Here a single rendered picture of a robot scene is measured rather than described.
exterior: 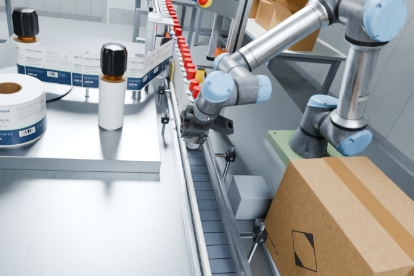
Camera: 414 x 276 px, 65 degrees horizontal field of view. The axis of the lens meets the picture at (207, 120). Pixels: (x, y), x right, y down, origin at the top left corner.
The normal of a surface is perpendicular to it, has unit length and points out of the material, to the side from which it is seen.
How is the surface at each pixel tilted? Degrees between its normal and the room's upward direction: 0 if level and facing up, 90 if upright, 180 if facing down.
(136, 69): 90
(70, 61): 90
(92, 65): 90
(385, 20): 82
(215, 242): 0
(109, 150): 0
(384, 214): 0
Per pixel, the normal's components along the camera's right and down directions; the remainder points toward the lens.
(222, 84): 0.25, -0.45
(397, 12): 0.33, 0.43
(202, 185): 0.19, -0.84
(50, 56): 0.07, 0.54
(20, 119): 0.63, 0.51
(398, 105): -0.94, -0.01
